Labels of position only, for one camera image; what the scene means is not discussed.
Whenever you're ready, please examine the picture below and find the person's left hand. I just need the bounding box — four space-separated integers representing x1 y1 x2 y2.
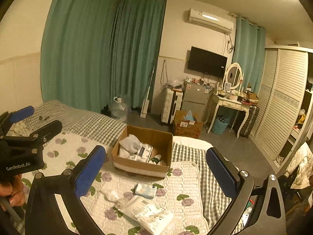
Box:
0 174 25 207

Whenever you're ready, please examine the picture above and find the blue laundry basket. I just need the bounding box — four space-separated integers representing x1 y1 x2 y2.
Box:
211 115 230 135

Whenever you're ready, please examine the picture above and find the black wall television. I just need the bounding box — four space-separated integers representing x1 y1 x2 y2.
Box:
187 47 227 78

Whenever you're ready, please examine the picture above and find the white plastic package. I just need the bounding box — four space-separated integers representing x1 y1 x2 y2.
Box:
120 196 174 234

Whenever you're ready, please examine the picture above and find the white louvered wardrobe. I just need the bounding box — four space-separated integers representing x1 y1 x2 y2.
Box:
249 46 312 174

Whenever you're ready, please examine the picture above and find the dark checkered suitcase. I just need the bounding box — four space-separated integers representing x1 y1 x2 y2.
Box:
235 106 260 138

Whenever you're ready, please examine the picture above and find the large teal curtain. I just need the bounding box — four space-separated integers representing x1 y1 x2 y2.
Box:
40 0 167 112

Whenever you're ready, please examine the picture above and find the white dressing table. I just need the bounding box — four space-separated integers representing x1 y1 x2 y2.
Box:
205 93 250 138

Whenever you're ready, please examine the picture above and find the grey checkered bed sheet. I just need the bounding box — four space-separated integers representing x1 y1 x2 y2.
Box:
9 100 231 234

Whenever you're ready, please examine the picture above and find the small teal window curtain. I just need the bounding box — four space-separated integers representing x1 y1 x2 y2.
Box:
232 16 266 93

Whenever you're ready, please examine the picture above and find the white suitcase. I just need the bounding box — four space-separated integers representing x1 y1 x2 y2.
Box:
161 88 183 124

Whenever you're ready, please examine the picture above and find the grey small refrigerator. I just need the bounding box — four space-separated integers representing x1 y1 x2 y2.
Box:
181 80 210 121

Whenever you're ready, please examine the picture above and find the floral white quilted blanket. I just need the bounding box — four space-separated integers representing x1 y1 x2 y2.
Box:
22 132 209 234

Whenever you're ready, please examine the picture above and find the white jacket on chair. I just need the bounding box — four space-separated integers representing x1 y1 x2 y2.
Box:
285 142 312 189

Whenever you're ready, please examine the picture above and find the clear water jug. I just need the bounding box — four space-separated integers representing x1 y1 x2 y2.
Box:
109 97 128 122

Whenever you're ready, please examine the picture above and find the cardboard box on floor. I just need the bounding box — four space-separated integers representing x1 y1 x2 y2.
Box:
172 110 203 138

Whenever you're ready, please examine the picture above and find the open cardboard box on bed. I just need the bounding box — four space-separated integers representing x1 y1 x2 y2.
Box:
112 125 173 179

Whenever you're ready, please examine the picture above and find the white oval vanity mirror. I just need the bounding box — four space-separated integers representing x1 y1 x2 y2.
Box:
223 63 244 90

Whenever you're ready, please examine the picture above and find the white wall air conditioner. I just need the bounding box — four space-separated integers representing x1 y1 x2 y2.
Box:
188 8 234 34

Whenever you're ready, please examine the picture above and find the light grey knitted sock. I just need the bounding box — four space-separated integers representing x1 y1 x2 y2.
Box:
118 134 142 159

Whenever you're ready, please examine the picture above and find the blue tissue pack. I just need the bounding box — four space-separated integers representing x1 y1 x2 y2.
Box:
135 183 157 200

